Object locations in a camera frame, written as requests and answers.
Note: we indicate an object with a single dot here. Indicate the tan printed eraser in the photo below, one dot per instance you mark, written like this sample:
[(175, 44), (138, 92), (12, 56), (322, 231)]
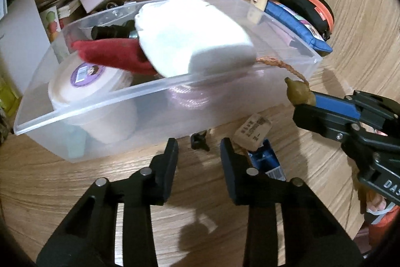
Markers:
[(251, 132)]

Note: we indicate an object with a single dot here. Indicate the wooden desktop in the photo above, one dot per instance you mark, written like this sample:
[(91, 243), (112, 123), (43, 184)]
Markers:
[(37, 179)]

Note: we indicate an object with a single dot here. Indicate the black cylindrical object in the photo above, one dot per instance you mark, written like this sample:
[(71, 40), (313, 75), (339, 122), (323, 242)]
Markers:
[(109, 31)]

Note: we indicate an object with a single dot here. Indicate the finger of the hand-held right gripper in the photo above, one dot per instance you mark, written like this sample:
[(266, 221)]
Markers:
[(337, 106), (325, 123)]

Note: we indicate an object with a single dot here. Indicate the cream lotion tube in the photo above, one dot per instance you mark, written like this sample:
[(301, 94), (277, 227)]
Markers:
[(258, 1)]

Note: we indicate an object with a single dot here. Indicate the yellow packet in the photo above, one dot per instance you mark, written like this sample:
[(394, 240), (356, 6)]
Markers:
[(9, 95)]

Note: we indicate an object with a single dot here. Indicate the black clip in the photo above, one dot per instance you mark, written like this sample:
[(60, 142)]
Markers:
[(200, 142)]

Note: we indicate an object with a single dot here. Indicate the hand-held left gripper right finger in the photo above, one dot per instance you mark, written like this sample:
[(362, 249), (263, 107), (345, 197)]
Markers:
[(228, 167)]

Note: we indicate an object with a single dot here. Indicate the clear plastic storage box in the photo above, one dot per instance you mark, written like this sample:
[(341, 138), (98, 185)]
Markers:
[(103, 104)]

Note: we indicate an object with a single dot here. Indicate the small blue white carton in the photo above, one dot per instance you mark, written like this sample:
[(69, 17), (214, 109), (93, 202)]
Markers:
[(267, 163)]

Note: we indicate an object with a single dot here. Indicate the red cloth pouch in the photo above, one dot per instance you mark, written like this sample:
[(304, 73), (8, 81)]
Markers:
[(115, 56)]

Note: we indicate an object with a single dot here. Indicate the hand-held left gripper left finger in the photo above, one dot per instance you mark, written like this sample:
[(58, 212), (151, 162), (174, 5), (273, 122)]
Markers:
[(170, 163)]

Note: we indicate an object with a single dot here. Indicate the blue patchwork pencil case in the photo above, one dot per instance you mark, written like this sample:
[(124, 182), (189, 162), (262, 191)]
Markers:
[(300, 32)]

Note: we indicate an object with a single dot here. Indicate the black orange zip case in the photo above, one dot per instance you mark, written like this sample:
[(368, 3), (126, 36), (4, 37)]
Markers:
[(309, 5)]

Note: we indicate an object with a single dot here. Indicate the white folder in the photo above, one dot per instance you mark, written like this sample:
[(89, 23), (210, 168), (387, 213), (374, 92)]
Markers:
[(22, 35)]

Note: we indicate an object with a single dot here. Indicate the person's right hand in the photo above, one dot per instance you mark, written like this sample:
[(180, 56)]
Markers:
[(376, 203)]

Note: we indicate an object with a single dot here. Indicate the white round container purple label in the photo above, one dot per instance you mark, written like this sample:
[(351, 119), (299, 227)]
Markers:
[(90, 91)]

